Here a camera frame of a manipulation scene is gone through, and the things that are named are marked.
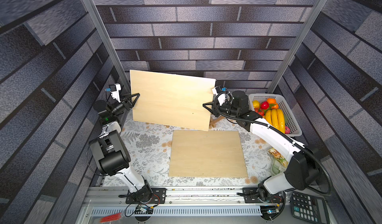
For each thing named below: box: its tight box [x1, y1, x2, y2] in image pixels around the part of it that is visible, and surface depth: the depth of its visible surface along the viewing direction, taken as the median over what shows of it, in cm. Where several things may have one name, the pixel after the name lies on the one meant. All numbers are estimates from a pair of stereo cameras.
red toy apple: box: [260, 101, 270, 111], surface depth 103 cm
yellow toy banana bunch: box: [265, 108, 286, 134], surface depth 94 cm
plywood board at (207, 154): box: [168, 130, 249, 178], surface depth 89 cm
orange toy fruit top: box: [266, 98, 279, 110], surface depth 105 cm
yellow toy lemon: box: [252, 100, 261, 109], surface depth 106 cm
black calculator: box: [290, 191, 331, 224], surface depth 70 cm
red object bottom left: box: [99, 212, 122, 224], surface depth 70 cm
